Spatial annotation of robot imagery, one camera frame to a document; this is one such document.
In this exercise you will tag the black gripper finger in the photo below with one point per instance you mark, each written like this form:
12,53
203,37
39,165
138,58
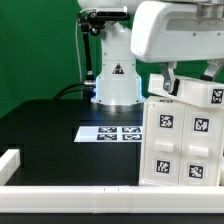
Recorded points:
213,69
170,83

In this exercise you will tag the grey depth camera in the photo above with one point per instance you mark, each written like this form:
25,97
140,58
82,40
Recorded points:
110,13

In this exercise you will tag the white marker base plate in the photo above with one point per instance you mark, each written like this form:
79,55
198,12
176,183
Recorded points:
117,134

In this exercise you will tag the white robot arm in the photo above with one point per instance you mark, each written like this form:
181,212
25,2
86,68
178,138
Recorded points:
118,83

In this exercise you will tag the white cabinet body box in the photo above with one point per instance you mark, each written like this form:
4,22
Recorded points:
181,144

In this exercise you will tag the white cabinet top block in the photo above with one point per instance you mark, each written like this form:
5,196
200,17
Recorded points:
192,91

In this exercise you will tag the white U-shaped fence frame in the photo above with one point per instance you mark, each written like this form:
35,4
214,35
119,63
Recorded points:
102,199

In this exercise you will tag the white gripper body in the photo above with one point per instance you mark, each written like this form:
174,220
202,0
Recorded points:
168,32

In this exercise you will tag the white cabinet door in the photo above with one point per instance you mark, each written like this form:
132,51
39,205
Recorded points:
163,141
202,146

